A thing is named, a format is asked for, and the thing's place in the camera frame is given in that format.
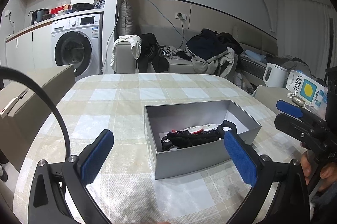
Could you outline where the beige side table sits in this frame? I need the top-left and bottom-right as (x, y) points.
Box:
(254, 85), (327, 119)

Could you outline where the bed mattress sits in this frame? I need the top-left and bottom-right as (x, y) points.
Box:
(238, 49), (316, 88)

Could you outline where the black tray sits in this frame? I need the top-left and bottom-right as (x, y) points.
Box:
(72, 3), (94, 11)

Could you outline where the silver cardboard box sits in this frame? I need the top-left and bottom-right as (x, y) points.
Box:
(144, 99), (262, 180)

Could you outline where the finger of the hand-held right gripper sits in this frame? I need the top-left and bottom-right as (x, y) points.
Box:
(276, 99), (327, 125)
(274, 113), (320, 146)

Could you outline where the black coil hair tie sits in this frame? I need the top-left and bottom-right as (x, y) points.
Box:
(168, 130), (222, 148)

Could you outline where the white strip with red mark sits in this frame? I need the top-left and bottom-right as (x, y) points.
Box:
(0, 96), (19, 119)

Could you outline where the white garment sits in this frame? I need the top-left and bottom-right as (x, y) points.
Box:
(111, 35), (143, 70)

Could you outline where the white washing machine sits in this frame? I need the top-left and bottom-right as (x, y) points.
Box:
(51, 13), (104, 77)

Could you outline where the white electric kettle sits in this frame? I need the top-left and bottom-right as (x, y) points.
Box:
(263, 62), (288, 88)

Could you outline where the silver metal case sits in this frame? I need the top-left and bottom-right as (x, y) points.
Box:
(292, 96), (306, 107)

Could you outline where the black charger cable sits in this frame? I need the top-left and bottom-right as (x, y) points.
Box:
(168, 13), (190, 55)

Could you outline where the white carton with lemon print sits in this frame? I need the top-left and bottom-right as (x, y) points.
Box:
(286, 69), (329, 111)

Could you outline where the red basket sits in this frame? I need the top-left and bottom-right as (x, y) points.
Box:
(50, 6), (71, 15)

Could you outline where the dark navy jacket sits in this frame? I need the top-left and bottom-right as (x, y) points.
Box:
(186, 29), (244, 61)

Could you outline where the white curtain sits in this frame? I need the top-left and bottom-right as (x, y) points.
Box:
(276, 0), (335, 69)

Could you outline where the black white patterned cloth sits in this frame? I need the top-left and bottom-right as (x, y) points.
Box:
(159, 45), (195, 60)

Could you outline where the grey blanket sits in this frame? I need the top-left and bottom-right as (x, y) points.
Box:
(266, 57), (311, 75)

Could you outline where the beige sofa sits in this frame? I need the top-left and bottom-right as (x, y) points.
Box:
(114, 29), (243, 74)

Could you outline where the person's right hand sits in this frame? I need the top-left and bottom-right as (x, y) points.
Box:
(300, 152), (337, 191)

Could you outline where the black striped garment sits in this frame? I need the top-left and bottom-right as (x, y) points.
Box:
(137, 33), (170, 73)

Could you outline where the beige checked tablecloth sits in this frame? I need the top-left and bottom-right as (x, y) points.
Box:
(13, 73), (311, 224)

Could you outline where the grey cushion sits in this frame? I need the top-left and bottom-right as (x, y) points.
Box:
(120, 0), (136, 36)

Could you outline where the grey hoodie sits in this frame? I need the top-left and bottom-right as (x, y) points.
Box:
(191, 48), (239, 80)

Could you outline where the light blue pillow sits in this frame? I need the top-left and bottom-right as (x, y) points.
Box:
(245, 50), (265, 63)

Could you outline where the white kitchen counter cabinet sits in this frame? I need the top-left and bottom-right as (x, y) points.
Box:
(5, 21), (53, 74)

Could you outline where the thick black cable loop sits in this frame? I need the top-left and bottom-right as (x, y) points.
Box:
(0, 68), (71, 159)

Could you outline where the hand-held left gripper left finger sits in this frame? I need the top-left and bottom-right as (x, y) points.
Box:
(28, 129), (115, 224)

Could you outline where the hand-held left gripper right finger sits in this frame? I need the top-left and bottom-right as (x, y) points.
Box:
(223, 129), (312, 224)

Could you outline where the black pot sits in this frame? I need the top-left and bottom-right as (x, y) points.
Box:
(28, 8), (50, 26)

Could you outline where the brown cardboard box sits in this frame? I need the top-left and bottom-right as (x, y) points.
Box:
(0, 64), (75, 172)

